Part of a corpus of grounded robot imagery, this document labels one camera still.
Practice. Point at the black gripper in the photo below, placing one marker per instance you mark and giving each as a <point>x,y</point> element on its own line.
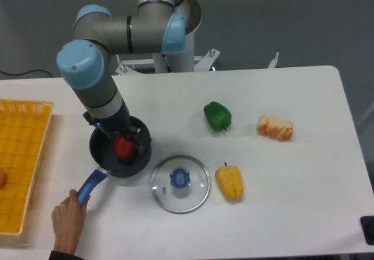
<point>113,119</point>

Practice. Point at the red bell pepper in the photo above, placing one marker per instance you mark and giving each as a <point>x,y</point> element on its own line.
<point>125,151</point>

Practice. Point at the dark pot with blue handle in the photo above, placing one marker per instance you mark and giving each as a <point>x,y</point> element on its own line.
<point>102,149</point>

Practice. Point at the glass pot lid blue knob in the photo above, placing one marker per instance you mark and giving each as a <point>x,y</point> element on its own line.
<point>180,184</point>

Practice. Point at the dark sleeve forearm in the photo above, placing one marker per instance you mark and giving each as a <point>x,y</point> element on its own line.
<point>58,255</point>

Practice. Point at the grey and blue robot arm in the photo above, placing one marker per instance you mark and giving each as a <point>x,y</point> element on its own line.
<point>163,28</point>

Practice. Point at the person's hand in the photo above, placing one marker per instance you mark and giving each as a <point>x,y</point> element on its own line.
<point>68,220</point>

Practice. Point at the green bell pepper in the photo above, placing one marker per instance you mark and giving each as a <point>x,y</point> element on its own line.
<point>217,116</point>

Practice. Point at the yellow bell pepper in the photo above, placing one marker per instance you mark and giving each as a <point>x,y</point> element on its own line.
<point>230,182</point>

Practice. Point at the yellow woven basket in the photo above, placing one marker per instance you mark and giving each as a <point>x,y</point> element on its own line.
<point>24,125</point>

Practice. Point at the orange white bread piece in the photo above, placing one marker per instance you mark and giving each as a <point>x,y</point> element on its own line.
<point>275,127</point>

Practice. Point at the black device at table edge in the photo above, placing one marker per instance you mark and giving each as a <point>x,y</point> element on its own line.
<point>367,224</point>

